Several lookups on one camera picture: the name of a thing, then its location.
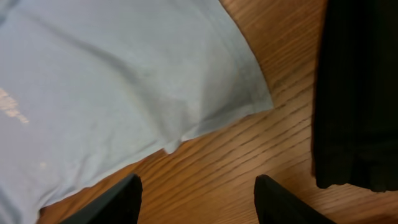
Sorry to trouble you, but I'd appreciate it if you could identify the black shirt on right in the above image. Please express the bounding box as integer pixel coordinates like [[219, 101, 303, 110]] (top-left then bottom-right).
[[313, 0, 397, 192]]

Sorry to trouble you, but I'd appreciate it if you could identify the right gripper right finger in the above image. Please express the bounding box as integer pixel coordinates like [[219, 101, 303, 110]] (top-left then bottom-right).
[[254, 175, 335, 224]]

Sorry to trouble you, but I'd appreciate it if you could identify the light blue printed t-shirt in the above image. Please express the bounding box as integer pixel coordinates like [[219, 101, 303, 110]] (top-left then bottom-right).
[[1, 0, 273, 223]]

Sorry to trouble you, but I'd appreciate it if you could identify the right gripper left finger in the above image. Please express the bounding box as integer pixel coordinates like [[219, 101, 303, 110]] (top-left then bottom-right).
[[61, 174, 143, 224]]

